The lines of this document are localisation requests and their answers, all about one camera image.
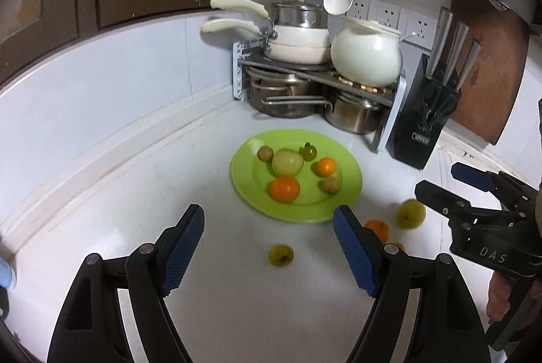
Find person's right hand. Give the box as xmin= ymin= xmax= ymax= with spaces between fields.
xmin=485 ymin=272 xmax=516 ymax=324

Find small steel pot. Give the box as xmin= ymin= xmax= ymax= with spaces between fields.
xmin=324 ymin=89 xmax=387 ymax=135

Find small orange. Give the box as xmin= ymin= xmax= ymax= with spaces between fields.
xmin=316 ymin=157 xmax=338 ymax=178

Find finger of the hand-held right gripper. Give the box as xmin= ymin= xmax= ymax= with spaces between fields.
xmin=451 ymin=162 xmax=536 ymax=215
xmin=414 ymin=179 xmax=511 ymax=229

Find large green apple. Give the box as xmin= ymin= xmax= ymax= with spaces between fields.
xmin=271 ymin=149 xmax=304 ymax=177

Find steel handled knife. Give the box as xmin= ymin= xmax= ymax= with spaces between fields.
xmin=425 ymin=7 xmax=454 ymax=79
xmin=440 ymin=22 xmax=470 ymax=87
xmin=453 ymin=39 xmax=482 ymax=92

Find steel pot with lid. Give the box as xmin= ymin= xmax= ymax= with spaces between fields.
xmin=270 ymin=0 xmax=330 ymax=29

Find large orange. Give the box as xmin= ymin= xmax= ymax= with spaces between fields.
xmin=270 ymin=175 xmax=301 ymax=202

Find green plate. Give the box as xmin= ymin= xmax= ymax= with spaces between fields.
xmin=230 ymin=128 xmax=364 ymax=224

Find black knife block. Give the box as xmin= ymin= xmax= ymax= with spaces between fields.
xmin=393 ymin=54 xmax=462 ymax=171

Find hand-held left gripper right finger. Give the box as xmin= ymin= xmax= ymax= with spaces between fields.
xmin=332 ymin=204 xmax=492 ymax=363

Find orange with stem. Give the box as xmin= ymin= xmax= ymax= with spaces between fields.
xmin=363 ymin=219 xmax=390 ymax=244

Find white wall outlet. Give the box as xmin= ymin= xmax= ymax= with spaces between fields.
xmin=376 ymin=3 xmax=401 ymax=28
xmin=405 ymin=13 xmax=438 ymax=43
xmin=350 ymin=0 xmax=370 ymax=21

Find beaded wooden trivet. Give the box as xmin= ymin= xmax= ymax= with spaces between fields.
xmin=334 ymin=70 xmax=391 ymax=95

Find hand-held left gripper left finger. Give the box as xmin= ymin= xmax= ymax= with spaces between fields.
xmin=46 ymin=203 xmax=206 ymax=363

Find yellow-green apple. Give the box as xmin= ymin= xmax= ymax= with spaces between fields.
xmin=396 ymin=198 xmax=426 ymax=229

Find white ceramic pot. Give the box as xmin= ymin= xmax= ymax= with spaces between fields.
xmin=330 ymin=16 xmax=403 ymax=87

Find black scissors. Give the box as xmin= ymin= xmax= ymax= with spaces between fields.
xmin=424 ymin=91 xmax=457 ymax=123

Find wooden cutting board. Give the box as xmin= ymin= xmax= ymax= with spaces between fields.
xmin=448 ymin=0 xmax=533 ymax=146

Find wide steel pot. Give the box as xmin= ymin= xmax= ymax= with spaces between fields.
xmin=247 ymin=68 xmax=328 ymax=119

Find white pan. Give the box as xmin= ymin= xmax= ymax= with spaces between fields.
xmin=201 ymin=18 xmax=332 ymax=65
xmin=210 ymin=0 xmax=331 ymax=49

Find white pump bottle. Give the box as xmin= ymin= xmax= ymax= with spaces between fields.
xmin=0 ymin=256 xmax=18 ymax=290

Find grey pot rack shelf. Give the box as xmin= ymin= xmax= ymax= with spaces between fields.
xmin=231 ymin=40 xmax=408 ymax=154

